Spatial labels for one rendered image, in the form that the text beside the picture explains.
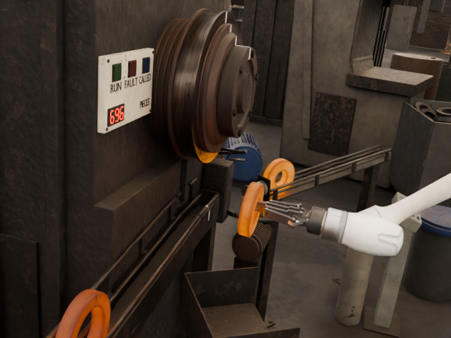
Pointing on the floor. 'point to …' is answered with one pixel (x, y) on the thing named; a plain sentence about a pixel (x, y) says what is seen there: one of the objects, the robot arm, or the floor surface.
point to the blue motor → (254, 161)
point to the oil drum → (403, 60)
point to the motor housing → (251, 249)
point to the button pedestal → (391, 283)
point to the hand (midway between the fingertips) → (252, 204)
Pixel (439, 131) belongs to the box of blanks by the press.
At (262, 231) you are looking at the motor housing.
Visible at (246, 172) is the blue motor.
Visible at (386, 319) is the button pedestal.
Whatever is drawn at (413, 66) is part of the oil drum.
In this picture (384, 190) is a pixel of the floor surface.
